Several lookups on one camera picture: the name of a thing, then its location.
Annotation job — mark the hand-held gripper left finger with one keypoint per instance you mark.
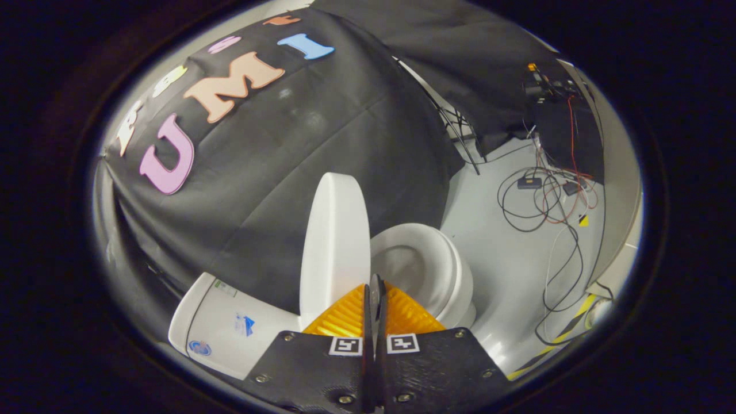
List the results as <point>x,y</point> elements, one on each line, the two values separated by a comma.
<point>367,374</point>

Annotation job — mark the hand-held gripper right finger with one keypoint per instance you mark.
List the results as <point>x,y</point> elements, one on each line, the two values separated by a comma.
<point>382,374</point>

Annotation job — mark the white toilet lid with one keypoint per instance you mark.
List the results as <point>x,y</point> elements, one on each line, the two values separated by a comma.
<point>336,241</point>

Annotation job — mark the white toilet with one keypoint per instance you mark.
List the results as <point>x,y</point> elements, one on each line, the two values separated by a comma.
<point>425,264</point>

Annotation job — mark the yellow black hazard tape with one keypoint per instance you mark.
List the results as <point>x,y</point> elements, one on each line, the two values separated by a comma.
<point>566,330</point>

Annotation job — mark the black backdrop cloth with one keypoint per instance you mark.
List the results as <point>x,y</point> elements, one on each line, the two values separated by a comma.
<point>276,172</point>

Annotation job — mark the black tripod stand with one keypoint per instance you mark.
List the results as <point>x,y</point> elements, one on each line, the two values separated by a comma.
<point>467,152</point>

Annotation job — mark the black power adapter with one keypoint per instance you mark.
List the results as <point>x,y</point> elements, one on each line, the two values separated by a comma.
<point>572,188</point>
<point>529,183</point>

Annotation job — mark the dark cloth covered box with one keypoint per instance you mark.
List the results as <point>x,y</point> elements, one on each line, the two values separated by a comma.
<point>552,138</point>

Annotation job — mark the orange and black device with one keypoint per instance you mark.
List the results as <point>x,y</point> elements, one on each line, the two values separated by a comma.
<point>540,89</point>

